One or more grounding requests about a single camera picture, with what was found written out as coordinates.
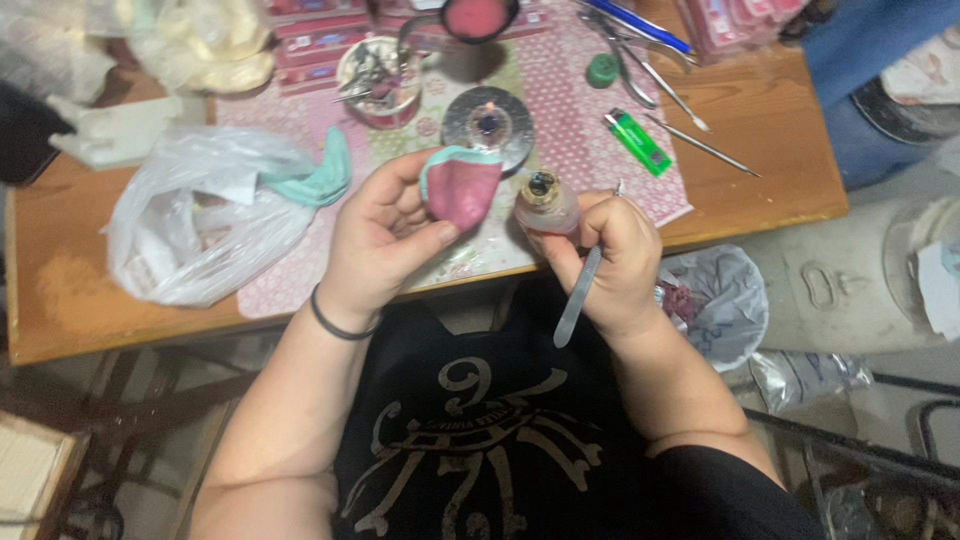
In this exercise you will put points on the person's left hand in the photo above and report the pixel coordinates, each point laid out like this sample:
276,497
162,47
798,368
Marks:
364,244

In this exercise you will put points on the person's right hand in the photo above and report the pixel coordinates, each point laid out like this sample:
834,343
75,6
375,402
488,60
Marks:
622,277

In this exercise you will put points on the metal wax carving tool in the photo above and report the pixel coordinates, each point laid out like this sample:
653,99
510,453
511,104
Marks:
581,289

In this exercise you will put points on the pink wax denture base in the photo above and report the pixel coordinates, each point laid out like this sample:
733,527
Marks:
465,191

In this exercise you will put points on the teal dental cast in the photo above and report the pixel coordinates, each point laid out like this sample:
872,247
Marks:
319,180

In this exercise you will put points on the small clear glass bottle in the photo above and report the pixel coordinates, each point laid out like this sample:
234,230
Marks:
547,206

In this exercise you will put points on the bin with plastic liner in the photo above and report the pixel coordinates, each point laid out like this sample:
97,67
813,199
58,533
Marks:
724,307

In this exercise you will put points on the green lighter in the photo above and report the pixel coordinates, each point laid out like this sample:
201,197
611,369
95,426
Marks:
639,142

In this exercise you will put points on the thin metal probe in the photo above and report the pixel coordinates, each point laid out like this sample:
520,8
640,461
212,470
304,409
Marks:
705,146

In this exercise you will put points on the pink dotted table mat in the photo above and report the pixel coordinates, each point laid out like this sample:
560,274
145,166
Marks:
577,127

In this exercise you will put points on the metal cup with tools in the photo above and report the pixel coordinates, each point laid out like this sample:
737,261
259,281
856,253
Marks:
379,82

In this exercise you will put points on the glass alcohol lamp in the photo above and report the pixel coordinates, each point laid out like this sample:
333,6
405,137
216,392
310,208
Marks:
487,124

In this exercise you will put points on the clear plastic bag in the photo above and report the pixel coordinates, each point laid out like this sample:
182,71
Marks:
187,217

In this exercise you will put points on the metal dental spatula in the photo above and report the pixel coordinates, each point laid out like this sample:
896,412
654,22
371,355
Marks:
667,88

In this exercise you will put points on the stack of red boxes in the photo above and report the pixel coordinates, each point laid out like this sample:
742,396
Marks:
315,45

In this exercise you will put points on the black printed t-shirt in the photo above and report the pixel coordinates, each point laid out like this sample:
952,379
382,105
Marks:
487,435

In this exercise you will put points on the green bottle cap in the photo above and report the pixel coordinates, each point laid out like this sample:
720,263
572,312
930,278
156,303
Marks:
602,70

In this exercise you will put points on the metal pliers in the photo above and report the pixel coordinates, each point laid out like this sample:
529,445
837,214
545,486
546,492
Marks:
622,64

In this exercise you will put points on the blue pen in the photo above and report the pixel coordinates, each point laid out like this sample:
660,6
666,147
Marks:
637,22

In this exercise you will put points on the heap of plastic bags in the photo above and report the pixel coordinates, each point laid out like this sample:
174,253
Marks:
187,37

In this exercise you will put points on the stack of pink packets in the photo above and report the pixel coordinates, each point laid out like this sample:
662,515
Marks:
735,26

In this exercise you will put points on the white tissue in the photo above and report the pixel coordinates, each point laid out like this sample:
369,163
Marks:
112,131

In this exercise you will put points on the white bucket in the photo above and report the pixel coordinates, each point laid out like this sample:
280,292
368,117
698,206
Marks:
919,262

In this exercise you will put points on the round bowl with cloth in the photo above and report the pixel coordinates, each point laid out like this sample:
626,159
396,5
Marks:
915,90

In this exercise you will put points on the black bag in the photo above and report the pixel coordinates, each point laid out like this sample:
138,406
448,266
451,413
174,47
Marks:
26,135

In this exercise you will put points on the wooden stool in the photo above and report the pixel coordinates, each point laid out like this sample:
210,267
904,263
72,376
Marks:
34,480

